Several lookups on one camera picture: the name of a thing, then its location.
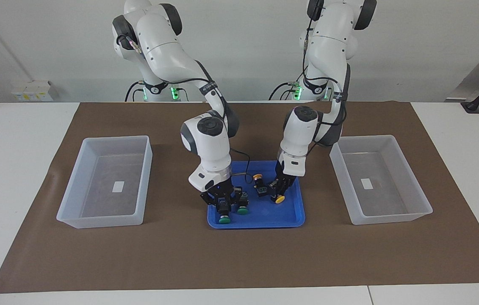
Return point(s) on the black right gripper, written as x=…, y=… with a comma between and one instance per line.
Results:
x=222, y=192

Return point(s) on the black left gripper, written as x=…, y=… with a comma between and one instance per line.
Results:
x=285, y=180

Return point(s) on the yellow push button switch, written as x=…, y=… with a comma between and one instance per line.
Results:
x=258, y=181
x=280, y=199

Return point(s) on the green push button switch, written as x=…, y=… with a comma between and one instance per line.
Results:
x=242, y=208
x=222, y=218

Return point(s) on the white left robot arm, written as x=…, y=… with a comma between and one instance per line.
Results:
x=328, y=51

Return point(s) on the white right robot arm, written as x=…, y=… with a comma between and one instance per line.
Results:
x=167, y=46

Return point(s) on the blue plastic tray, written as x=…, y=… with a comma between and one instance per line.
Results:
x=281, y=214

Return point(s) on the brown table mat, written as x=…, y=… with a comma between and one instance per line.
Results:
x=239, y=262

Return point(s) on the white box label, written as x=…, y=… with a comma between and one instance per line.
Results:
x=118, y=187
x=366, y=184

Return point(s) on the translucent white plastic box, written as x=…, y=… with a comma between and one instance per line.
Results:
x=391, y=203
x=108, y=212

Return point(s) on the white wall socket boxes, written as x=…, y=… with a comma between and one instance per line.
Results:
x=31, y=91

